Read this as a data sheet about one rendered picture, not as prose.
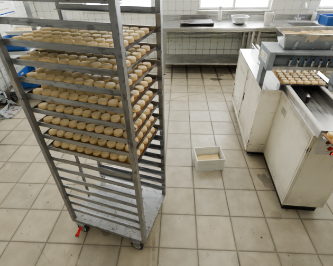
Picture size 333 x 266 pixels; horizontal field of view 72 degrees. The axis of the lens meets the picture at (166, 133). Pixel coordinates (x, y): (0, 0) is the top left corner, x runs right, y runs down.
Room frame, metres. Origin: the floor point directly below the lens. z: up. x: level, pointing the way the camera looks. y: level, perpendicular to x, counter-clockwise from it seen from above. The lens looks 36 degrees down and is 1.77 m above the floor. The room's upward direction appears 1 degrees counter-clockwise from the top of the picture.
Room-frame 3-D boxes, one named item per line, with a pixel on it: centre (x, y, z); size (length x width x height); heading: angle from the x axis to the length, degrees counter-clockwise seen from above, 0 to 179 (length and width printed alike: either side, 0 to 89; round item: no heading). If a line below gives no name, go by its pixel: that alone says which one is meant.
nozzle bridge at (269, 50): (2.05, -1.25, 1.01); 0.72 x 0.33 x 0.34; 84
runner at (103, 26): (1.01, 0.45, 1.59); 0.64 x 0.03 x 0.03; 72
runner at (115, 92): (1.01, 0.45, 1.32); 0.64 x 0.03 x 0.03; 72
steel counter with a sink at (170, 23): (4.61, -1.64, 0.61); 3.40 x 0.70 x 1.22; 87
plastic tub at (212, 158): (1.82, -0.45, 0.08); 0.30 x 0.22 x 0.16; 94
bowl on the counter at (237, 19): (4.66, -1.39, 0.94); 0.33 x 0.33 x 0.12
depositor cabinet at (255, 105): (2.52, -1.31, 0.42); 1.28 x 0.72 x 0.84; 174
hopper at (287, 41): (2.05, -1.25, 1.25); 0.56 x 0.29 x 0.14; 84
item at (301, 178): (1.55, -1.20, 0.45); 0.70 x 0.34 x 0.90; 174
